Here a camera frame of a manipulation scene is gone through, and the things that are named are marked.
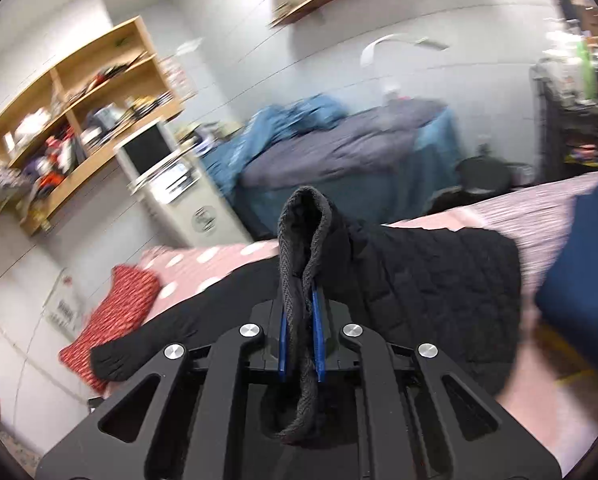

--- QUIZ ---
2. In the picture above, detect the red patterned pillow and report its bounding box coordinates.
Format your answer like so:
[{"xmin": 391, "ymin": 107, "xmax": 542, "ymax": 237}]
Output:
[{"xmin": 58, "ymin": 264, "xmax": 161, "ymax": 393}]

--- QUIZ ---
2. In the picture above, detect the blue crumpled blanket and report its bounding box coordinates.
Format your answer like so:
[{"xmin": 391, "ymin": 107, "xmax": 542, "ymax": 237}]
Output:
[{"xmin": 201, "ymin": 93, "xmax": 349, "ymax": 202}]

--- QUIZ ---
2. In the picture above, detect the wooden wall shelf unit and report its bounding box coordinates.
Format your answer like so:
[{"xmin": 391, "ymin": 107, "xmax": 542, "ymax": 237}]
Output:
[{"xmin": 0, "ymin": 16, "xmax": 183, "ymax": 235}]

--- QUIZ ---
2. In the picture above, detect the black round stool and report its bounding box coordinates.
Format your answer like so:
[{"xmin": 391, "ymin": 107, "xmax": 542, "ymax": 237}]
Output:
[{"xmin": 456, "ymin": 155, "xmax": 513, "ymax": 200}]

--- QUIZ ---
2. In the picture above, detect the navy blue garment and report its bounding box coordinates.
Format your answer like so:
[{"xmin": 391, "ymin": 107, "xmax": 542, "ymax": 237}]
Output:
[{"xmin": 534, "ymin": 186, "xmax": 598, "ymax": 371}]

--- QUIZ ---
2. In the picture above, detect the black metal cart rack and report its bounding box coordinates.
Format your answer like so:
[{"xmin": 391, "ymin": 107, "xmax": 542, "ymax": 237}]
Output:
[{"xmin": 531, "ymin": 0, "xmax": 598, "ymax": 183}]

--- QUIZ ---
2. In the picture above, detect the white bendable lamp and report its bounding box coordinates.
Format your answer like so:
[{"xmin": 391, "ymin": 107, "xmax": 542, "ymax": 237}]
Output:
[{"xmin": 359, "ymin": 32, "xmax": 450, "ymax": 101}]

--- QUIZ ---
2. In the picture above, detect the white machine with screen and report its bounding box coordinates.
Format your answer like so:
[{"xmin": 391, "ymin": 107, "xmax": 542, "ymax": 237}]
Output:
[{"xmin": 113, "ymin": 119, "xmax": 252, "ymax": 248}]

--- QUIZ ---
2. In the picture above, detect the black quilted jacket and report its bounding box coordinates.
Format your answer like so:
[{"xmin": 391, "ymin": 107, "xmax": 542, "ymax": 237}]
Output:
[{"xmin": 89, "ymin": 185, "xmax": 525, "ymax": 446}]

